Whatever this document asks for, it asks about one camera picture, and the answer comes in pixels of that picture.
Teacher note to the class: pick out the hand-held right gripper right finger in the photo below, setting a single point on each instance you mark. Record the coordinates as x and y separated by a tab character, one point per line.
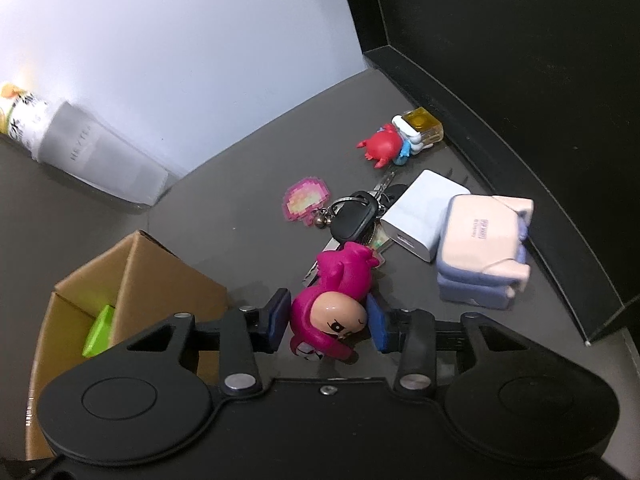
377	325

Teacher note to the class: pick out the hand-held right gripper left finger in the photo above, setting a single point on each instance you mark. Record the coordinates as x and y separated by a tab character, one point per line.
277	322

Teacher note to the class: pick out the magenta cartoon figurine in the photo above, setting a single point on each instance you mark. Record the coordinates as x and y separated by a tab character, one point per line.
342	280

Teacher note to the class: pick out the brown cardboard box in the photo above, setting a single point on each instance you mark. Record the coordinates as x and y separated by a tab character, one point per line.
165	285

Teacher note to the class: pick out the white wall charger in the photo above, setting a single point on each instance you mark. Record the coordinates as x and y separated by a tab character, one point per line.
420	207

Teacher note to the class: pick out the silver keys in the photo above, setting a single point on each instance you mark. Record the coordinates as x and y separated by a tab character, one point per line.
320	265

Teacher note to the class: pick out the black car key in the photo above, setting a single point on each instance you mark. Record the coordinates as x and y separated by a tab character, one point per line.
351	221

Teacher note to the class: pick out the small metal bell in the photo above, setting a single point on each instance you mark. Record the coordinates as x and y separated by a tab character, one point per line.
319	221

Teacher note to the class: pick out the silver key with black head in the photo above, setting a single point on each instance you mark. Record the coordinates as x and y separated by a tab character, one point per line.
392	194

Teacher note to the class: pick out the green small box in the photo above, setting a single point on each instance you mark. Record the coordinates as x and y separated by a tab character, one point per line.
100	332

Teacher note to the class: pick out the red crab toy figurine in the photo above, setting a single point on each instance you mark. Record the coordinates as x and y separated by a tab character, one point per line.
382	144

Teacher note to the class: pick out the yellow clear block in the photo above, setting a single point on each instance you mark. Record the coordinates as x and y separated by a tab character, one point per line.
425	121

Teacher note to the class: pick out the white translucent bottle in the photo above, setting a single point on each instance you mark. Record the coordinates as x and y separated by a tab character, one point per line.
95	152

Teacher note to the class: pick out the black back panel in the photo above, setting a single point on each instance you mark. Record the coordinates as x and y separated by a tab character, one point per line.
525	60

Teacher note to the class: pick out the drink bottle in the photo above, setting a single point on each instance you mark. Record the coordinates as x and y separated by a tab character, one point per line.
22	115

